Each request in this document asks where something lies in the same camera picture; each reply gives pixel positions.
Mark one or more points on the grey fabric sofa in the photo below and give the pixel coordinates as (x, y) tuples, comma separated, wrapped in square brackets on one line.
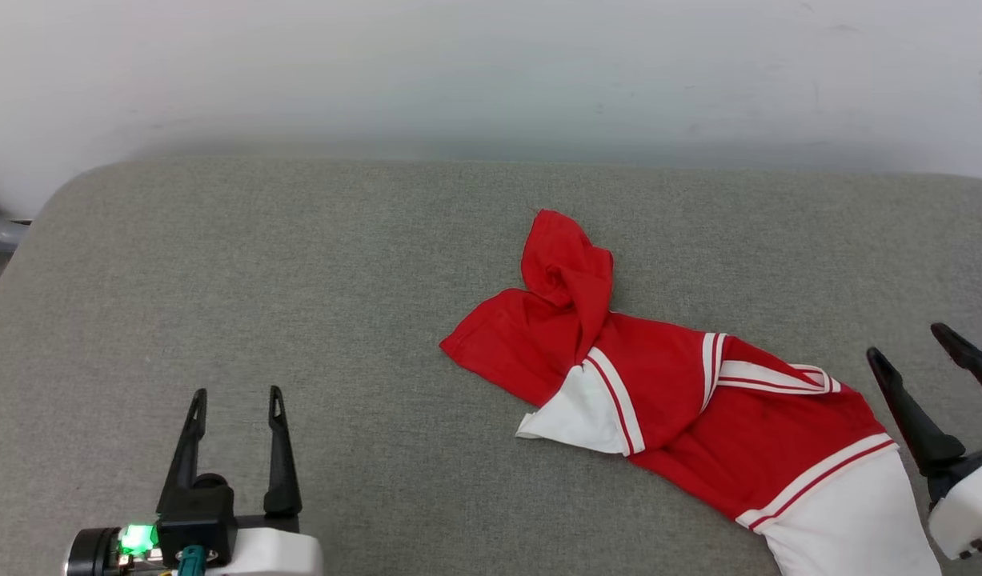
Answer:
[(338, 320)]

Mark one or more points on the red white basketball jersey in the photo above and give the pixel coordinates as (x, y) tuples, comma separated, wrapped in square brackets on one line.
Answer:
[(683, 400)]

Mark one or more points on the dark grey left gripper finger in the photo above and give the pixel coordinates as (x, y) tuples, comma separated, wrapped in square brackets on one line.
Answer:
[(188, 448), (282, 472)]

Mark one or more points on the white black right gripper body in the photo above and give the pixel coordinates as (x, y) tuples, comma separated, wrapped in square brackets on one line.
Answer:
[(971, 512)]

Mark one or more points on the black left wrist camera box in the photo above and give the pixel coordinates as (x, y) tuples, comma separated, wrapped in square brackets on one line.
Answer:
[(196, 516)]

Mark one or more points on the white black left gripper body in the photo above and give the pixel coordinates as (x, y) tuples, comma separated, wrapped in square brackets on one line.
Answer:
[(274, 554)]

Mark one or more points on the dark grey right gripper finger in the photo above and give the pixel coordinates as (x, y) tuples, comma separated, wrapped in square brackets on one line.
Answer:
[(975, 356), (919, 428)]

